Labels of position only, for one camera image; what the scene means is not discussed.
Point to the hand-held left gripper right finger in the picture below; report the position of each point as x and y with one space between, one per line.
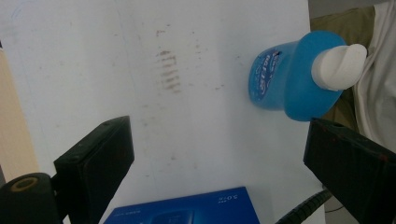
351 165

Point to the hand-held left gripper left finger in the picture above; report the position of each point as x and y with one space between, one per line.
96 165

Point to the blue bottle with white cap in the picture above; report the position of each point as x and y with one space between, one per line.
289 81

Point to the white cloth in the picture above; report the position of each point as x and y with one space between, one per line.
379 87

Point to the light wooden board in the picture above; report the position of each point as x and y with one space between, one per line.
14 130

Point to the blue printed box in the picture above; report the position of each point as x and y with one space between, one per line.
199 208

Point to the olive cloth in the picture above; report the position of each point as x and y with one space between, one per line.
339 21

